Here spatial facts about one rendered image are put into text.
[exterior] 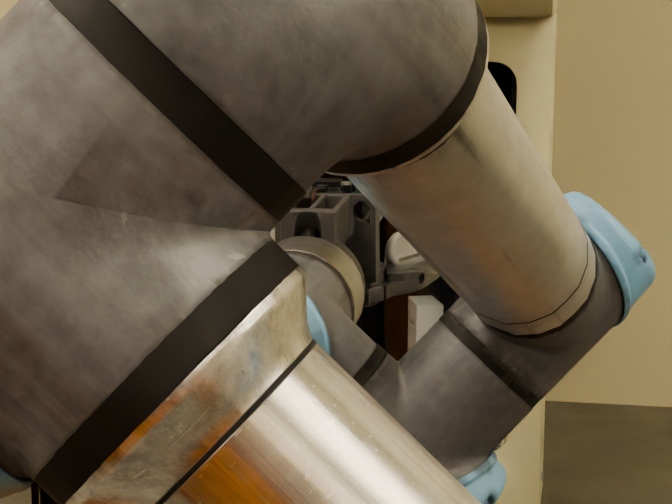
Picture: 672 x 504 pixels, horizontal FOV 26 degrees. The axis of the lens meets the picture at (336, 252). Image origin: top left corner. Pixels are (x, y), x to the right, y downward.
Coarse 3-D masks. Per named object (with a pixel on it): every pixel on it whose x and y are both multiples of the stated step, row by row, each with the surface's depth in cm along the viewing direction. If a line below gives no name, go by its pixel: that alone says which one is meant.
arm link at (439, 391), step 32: (384, 352) 84; (416, 352) 83; (448, 352) 82; (384, 384) 82; (416, 384) 82; (448, 384) 81; (480, 384) 81; (416, 416) 81; (448, 416) 81; (480, 416) 81; (512, 416) 82; (448, 448) 81; (480, 448) 82; (480, 480) 82
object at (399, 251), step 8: (392, 240) 104; (400, 240) 104; (392, 248) 104; (400, 248) 104; (408, 248) 105; (392, 256) 104; (400, 256) 104; (408, 256) 106; (416, 256) 106; (384, 264) 106; (392, 264) 104; (400, 264) 104; (408, 264) 104
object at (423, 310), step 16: (384, 224) 139; (384, 240) 139; (384, 256) 140; (432, 288) 140; (448, 288) 142; (384, 304) 141; (400, 304) 140; (416, 304) 140; (432, 304) 140; (448, 304) 142; (368, 320) 143; (384, 320) 141; (400, 320) 140; (416, 320) 140; (432, 320) 141; (384, 336) 141; (400, 336) 141; (416, 336) 141; (400, 352) 141
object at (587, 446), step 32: (576, 416) 168; (608, 416) 168; (640, 416) 168; (544, 448) 157; (576, 448) 157; (608, 448) 157; (640, 448) 157; (544, 480) 148; (576, 480) 148; (608, 480) 148; (640, 480) 148
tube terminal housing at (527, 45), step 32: (512, 32) 127; (544, 32) 127; (512, 64) 128; (544, 64) 127; (544, 96) 128; (544, 128) 128; (544, 160) 129; (544, 416) 144; (512, 448) 134; (512, 480) 135
